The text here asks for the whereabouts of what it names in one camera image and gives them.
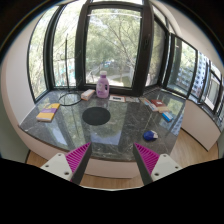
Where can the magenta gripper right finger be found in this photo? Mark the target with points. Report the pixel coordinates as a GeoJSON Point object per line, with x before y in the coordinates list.
{"type": "Point", "coordinates": [153, 166]}

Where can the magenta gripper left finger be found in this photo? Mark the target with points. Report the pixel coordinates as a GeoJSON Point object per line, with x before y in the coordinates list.
{"type": "Point", "coordinates": [70, 166]}

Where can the round black mouse pad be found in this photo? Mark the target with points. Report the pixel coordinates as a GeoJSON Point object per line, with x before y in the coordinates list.
{"type": "Point", "coordinates": [96, 116]}

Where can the small blue box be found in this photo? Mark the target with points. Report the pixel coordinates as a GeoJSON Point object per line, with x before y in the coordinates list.
{"type": "Point", "coordinates": [167, 116]}

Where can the thin pastel booklet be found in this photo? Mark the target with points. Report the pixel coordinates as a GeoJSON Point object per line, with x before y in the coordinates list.
{"type": "Point", "coordinates": [149, 104]}

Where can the red book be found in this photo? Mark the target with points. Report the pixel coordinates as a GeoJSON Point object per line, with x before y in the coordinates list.
{"type": "Point", "coordinates": [158, 103]}

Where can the pink lotion bottle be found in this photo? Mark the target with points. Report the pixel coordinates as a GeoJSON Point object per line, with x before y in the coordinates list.
{"type": "Point", "coordinates": [102, 86]}

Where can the dark framed bay window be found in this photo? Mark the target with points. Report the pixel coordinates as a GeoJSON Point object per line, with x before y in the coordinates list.
{"type": "Point", "coordinates": [138, 42]}

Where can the black ring stand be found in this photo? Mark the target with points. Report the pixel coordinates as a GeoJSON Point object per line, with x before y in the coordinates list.
{"type": "Point", "coordinates": [69, 97]}

